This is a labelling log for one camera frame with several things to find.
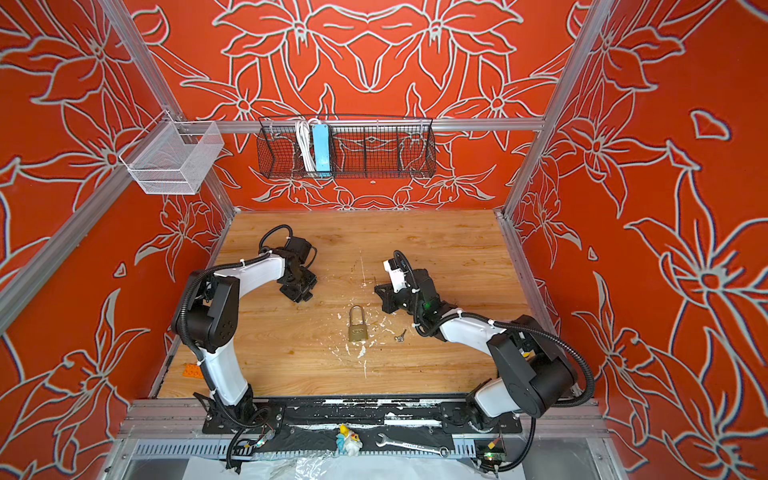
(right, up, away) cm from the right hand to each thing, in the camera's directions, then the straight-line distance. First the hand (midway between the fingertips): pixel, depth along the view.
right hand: (371, 288), depth 85 cm
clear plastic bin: (-63, +40, +7) cm, 75 cm away
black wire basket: (-4, +46, +13) cm, 47 cm away
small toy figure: (-5, -32, -18) cm, 37 cm away
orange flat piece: (-50, -22, -4) cm, 54 cm away
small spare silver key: (+8, -15, +1) cm, 17 cm away
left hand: (-20, -2, +12) cm, 24 cm away
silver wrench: (+17, -36, -16) cm, 43 cm away
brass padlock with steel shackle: (-4, -13, +3) cm, 14 cm away
